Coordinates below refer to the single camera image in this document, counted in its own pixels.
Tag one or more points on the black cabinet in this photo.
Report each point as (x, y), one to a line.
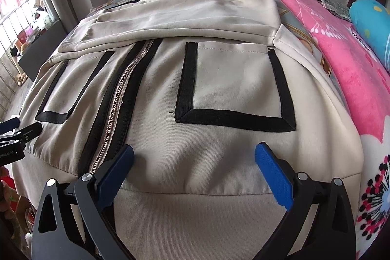
(42, 49)

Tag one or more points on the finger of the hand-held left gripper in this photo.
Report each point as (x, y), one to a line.
(8, 124)
(29, 132)

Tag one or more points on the pink floral blanket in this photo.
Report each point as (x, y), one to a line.
(335, 43)

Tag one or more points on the cream zip jacket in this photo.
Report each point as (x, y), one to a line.
(228, 80)

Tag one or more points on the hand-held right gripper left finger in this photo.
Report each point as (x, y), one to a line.
(117, 174)

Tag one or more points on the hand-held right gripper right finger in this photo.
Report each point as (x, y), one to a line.
(274, 177)

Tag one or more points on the metal window railing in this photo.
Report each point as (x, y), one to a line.
(7, 43)

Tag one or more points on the blue patterned pillow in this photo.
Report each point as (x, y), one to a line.
(371, 22)

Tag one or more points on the fruit print tablecloth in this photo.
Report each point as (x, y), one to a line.
(292, 16)

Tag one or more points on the white plastic bag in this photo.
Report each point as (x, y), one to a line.
(40, 19)

